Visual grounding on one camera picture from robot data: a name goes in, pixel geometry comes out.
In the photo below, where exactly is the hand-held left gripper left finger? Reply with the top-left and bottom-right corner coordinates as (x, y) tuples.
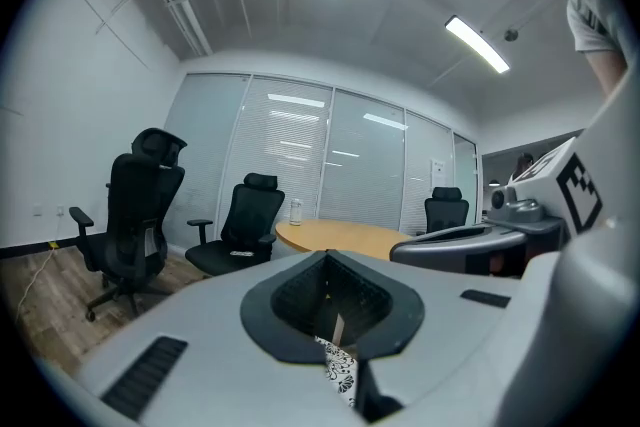
(239, 250), (329, 364)

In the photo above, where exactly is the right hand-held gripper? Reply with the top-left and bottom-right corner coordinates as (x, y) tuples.
(389, 59), (640, 279)

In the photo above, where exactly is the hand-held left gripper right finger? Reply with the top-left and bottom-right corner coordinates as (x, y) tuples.
(327, 250), (426, 362)

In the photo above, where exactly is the black white floral cushion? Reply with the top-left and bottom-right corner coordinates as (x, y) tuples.
(314, 335), (362, 409)

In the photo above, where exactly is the black mesh office chair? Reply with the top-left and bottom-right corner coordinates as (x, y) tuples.
(414, 186), (471, 237)
(185, 172), (287, 278)

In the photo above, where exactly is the tall black office chair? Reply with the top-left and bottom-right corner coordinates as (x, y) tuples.
(68, 127), (189, 322)

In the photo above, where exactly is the round wooden table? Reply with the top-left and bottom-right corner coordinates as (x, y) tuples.
(274, 218), (414, 262)

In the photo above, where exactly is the person's white t-shirt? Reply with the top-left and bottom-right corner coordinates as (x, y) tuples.
(558, 0), (627, 57)

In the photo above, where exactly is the white paper notice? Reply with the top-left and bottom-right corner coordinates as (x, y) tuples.
(430, 157), (448, 191)

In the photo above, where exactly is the glass partition with blinds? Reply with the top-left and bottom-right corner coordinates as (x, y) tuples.
(163, 71), (482, 237)

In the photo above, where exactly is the long ceiling light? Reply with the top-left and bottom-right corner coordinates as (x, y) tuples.
(444, 14), (512, 75)

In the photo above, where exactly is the white power cable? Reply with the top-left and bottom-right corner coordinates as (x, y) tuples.
(16, 213), (64, 322)

